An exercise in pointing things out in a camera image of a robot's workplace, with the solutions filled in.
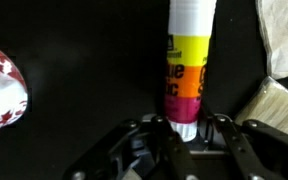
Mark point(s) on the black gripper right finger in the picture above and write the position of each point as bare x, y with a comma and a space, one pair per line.
260, 150

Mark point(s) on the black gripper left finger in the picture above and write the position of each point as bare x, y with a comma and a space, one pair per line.
140, 150

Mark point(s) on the glue stick with colour bands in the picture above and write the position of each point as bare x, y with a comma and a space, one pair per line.
185, 80

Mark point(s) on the red enamel mug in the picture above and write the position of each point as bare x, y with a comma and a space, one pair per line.
2, 96

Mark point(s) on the wooden paint brush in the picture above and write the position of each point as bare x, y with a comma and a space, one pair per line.
274, 106

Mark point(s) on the folded beige cloth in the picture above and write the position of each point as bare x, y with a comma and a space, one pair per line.
284, 36

